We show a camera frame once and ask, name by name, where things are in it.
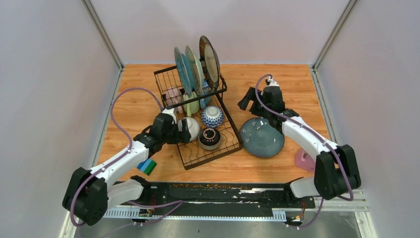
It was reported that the white ribbed bowl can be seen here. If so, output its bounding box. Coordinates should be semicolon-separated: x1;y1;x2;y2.
185;117;201;142

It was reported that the dark brown speckled bowl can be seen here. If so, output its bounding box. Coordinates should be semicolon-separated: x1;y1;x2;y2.
198;128;222;151

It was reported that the light green mug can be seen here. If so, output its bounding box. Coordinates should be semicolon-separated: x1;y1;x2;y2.
182;91;200;117

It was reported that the white black bowl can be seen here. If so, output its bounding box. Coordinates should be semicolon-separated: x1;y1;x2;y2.
201;106;224;128

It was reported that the pink ceramic mug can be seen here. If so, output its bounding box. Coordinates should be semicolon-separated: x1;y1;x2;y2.
166;87;183;106

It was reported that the grey blue blossom plate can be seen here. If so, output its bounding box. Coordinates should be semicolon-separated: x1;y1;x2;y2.
239;117;285;158

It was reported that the black wire dish rack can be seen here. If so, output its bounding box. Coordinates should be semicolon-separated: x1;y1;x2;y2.
154;66;243;170

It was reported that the blue butterfly mug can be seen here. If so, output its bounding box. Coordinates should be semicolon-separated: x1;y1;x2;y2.
199;80;213;110

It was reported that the black rimmed white plate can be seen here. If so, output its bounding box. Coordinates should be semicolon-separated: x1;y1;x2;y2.
199;35;220;91

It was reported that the light blue scalloped plate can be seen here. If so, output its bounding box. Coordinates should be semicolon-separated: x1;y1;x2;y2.
185;46;204;96

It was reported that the dark teal scalloped plate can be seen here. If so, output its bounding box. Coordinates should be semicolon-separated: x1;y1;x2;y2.
174;47;194;96

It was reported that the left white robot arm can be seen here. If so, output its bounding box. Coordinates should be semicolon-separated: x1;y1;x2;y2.
62;112;191;227

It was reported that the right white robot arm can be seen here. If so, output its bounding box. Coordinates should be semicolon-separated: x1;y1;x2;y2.
238;86;361;207

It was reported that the blue green striped sponge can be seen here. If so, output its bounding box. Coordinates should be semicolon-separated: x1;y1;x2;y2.
137;158;157;176

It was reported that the pink box with mirror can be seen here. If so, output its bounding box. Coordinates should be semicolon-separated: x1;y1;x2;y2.
294;148;315;174

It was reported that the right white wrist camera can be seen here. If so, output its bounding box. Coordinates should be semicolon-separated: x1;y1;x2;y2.
265;76;279;87

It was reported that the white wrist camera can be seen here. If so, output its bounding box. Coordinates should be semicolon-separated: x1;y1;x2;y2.
162;108;177;123
265;76;279;87

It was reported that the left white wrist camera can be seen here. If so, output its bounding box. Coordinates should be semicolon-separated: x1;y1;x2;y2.
162;108;177;123

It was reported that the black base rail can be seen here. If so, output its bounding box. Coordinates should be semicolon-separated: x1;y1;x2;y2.
70;180;368;227

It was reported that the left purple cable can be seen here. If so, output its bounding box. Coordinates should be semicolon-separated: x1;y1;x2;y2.
69;87;184;228

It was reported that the purple cable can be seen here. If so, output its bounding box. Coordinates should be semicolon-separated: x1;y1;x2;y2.
69;87;184;228
255;73;354;230

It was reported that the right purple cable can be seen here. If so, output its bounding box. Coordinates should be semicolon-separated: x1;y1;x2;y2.
255;73;354;230

